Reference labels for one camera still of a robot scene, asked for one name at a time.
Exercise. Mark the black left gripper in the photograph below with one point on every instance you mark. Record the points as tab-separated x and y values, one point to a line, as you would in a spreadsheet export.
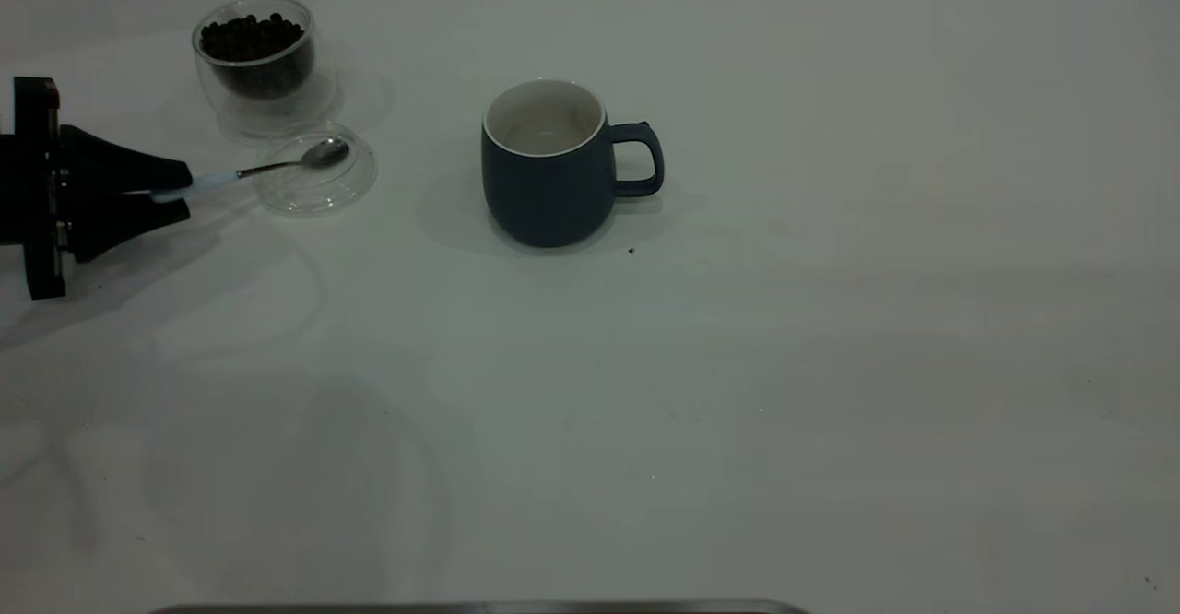
37	190

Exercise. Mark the dark blue ceramic mug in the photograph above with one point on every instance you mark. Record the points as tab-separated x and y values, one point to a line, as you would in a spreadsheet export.
548	194

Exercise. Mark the double-walled glass cup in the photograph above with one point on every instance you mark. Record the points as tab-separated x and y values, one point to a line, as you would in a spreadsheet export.
277	112

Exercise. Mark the dark coffee beans heap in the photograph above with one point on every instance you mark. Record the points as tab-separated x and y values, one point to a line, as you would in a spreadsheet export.
253	47

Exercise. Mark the clear glass lid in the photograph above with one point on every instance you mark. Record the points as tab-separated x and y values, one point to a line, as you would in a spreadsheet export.
318	192

